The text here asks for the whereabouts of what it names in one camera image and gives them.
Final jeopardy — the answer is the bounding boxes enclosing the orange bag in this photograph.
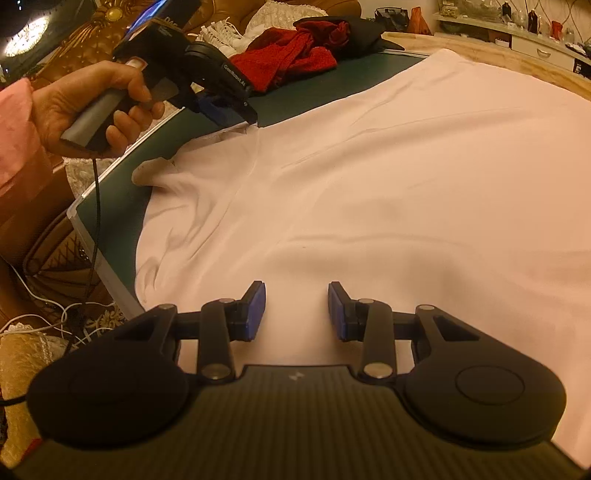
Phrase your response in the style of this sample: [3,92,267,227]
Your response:
[406,7,435,37]

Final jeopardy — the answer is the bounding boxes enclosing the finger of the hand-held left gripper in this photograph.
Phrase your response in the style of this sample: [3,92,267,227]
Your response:
[228,97,259,126]
[198,91,243,118]

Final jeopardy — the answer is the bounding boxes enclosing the black cable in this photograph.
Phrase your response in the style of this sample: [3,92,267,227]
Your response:
[69,152,102,342]

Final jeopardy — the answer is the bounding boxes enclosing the black bag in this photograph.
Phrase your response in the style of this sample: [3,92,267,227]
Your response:
[374,7,409,32]

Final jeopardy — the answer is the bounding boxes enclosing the gold quilted cloth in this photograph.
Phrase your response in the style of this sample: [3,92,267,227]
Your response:
[0,323,70,444]

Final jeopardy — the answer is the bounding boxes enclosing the white lace-up shoe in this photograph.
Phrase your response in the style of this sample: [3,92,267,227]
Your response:
[201,21,234,47]
[222,25,251,51]

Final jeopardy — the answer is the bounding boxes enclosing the red garment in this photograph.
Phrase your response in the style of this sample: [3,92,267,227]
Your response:
[229,21,351,93]

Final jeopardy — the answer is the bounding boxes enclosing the cream lace cloth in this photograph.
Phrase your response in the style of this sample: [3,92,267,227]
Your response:
[245,0,333,40]

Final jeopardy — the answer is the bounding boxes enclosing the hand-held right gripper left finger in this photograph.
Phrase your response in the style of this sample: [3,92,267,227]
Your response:
[113,280,267,385]

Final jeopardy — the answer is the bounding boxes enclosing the black garment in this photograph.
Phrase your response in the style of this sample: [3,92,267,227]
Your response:
[293,16,404,61]

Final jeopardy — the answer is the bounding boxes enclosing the white low cabinet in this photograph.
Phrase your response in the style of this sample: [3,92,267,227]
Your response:
[434,11,591,75]

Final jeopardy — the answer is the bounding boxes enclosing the white cable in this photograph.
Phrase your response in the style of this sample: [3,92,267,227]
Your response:
[0,263,116,347]

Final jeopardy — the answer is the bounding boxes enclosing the light pink shirt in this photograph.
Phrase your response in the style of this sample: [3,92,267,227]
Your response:
[131,48,591,462]

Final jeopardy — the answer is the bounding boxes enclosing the green board with metal frame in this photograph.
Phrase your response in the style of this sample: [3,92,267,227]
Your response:
[67,48,428,315]

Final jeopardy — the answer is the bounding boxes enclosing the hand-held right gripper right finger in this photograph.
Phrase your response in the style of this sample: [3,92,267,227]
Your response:
[328,281,481,383]

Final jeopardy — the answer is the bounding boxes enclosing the person's left forearm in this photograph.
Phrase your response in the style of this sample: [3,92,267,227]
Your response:
[0,78,51,199]

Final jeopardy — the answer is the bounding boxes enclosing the ornate wooden table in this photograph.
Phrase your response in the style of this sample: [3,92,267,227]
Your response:
[0,32,591,324]

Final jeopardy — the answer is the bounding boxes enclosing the person's left hand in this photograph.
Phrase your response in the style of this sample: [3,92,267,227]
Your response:
[32,58,165,153]

